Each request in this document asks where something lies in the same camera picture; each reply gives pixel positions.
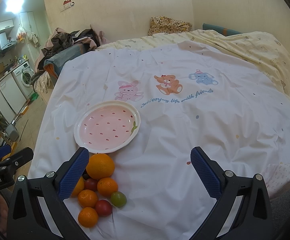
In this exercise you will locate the white washing machine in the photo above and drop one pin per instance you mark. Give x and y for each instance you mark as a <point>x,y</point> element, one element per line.
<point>22,76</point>

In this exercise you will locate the pink strawberry ceramic plate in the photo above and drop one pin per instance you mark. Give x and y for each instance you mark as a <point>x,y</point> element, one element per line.
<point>107,127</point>

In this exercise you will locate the white cartoon bed sheet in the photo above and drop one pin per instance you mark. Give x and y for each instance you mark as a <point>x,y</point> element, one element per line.
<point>190,95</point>

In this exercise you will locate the floral yellow pillow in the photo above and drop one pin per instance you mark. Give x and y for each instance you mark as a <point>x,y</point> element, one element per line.
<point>163,24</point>

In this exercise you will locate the medium orange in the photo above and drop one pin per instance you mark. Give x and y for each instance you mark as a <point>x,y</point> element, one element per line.
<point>79,187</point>

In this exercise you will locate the yellow bear print blanket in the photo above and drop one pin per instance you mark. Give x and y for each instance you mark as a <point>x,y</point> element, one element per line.
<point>259,48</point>

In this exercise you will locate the green cherry tomato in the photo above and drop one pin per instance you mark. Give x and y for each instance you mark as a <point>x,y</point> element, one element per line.
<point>118,199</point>

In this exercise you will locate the wall hook sticker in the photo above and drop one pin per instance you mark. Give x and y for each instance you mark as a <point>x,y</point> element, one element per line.
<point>66,5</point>

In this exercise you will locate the pile of dark clothes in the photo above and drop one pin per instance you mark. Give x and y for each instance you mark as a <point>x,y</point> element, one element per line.
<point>60,48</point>

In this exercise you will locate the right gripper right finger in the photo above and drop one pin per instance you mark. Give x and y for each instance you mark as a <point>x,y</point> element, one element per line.
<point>253,219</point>

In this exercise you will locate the white kitchen cabinet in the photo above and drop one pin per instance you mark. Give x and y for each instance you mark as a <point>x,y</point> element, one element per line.
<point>11,98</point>

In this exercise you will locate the large orange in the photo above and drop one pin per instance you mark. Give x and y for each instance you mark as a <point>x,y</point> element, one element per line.
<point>100,166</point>

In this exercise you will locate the small mandarin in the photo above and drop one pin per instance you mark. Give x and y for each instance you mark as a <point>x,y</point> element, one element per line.
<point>88,217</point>
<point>107,186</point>
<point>87,198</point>

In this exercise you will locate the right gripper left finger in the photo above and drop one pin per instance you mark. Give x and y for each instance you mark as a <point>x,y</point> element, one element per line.
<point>37,209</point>

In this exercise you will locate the red cherry tomato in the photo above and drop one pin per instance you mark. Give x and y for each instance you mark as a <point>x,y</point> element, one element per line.
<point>103,208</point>
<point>91,184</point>

